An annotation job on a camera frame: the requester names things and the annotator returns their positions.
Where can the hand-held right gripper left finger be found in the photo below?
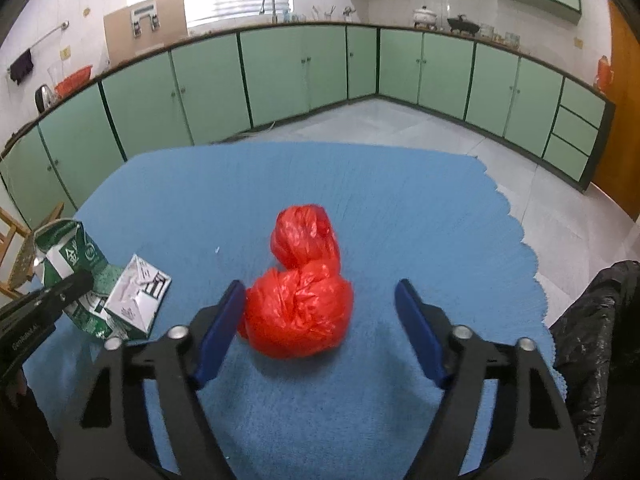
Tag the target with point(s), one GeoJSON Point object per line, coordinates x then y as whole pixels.
{"type": "Point", "coordinates": [220, 330]}

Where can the dark purple towel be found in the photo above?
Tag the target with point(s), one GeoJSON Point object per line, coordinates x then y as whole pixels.
{"type": "Point", "coordinates": [21, 67]}

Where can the red plastic basin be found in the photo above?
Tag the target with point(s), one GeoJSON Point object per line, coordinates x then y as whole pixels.
{"type": "Point", "coordinates": [75, 80]}

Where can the brown cardboard box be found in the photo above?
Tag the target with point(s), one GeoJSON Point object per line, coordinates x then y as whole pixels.
{"type": "Point", "coordinates": [125, 42]}

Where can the utensil holder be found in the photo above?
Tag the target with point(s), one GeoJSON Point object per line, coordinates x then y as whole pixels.
{"type": "Point", "coordinates": [325, 14]}

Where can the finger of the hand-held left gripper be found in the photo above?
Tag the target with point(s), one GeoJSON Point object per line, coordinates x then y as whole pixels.
{"type": "Point", "coordinates": [65, 290]}

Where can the white grey drink carton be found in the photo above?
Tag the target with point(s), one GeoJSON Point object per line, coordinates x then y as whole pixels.
{"type": "Point", "coordinates": [137, 295]}

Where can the brown wooden door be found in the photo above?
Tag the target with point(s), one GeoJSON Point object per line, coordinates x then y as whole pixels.
{"type": "Point", "coordinates": [622, 110]}

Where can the wooden chair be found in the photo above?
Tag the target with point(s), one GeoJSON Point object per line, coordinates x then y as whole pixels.
{"type": "Point", "coordinates": [25, 260]}

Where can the red plastic bag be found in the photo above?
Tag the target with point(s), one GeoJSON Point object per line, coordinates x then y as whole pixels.
{"type": "Point", "coordinates": [300, 310]}

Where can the yellow wall socket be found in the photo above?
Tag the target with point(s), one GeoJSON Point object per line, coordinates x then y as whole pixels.
{"type": "Point", "coordinates": [65, 52]}

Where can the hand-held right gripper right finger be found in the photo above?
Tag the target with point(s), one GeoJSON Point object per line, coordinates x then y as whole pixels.
{"type": "Point", "coordinates": [420, 330]}

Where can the red thermos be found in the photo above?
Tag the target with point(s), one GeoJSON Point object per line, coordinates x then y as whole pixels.
{"type": "Point", "coordinates": [605, 74]}

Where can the steel kettle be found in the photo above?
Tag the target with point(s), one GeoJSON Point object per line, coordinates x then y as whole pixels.
{"type": "Point", "coordinates": [44, 99]}

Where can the green drink carton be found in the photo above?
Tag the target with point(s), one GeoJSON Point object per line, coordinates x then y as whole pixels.
{"type": "Point", "coordinates": [65, 252]}

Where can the white cooking pot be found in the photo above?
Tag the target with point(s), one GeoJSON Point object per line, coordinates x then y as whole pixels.
{"type": "Point", "coordinates": [425, 17]}

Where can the blue tablecloth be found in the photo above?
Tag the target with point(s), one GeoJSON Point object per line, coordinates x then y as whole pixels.
{"type": "Point", "coordinates": [350, 200]}

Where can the green base kitchen cabinets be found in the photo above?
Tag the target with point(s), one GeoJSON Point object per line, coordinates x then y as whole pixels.
{"type": "Point", "coordinates": [280, 70]}

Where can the bin with black bag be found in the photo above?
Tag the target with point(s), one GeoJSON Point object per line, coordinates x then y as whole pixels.
{"type": "Point", "coordinates": [600, 350]}

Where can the metal towel rail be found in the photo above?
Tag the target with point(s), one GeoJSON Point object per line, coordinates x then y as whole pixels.
{"type": "Point", "coordinates": [47, 37]}

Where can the metal kitchen faucet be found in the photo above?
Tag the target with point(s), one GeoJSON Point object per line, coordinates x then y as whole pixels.
{"type": "Point", "coordinates": [272, 0]}

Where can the black wok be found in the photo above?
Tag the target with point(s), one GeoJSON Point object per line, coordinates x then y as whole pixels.
{"type": "Point", "coordinates": [462, 25]}

